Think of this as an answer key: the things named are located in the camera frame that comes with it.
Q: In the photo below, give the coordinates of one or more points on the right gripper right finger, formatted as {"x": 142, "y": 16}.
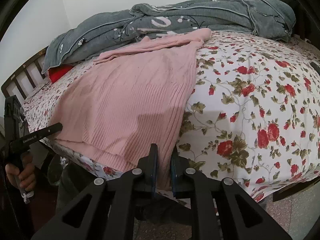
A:
{"x": 220, "y": 209}

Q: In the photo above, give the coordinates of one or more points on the black puffer jacket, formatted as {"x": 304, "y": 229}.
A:
{"x": 302, "y": 26}

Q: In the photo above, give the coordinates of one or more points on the black smartphone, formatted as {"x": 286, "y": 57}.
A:
{"x": 315, "y": 67}

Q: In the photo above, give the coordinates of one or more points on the pink knit sweater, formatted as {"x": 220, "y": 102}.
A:
{"x": 132, "y": 97}

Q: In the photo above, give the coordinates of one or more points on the grey floral quilt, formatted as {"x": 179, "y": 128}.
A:
{"x": 104, "y": 31}

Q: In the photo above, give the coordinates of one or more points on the floral bed sheet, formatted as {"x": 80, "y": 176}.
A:
{"x": 252, "y": 116}

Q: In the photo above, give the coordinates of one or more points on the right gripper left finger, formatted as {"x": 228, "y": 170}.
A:
{"x": 105, "y": 208}

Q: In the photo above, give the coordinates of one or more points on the red pillow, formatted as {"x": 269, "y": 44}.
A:
{"x": 57, "y": 72}

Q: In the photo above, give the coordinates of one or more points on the wooden headboard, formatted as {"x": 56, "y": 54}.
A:
{"x": 26, "y": 77}

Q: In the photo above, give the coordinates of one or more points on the person's left hand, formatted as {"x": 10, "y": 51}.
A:
{"x": 24, "y": 179}

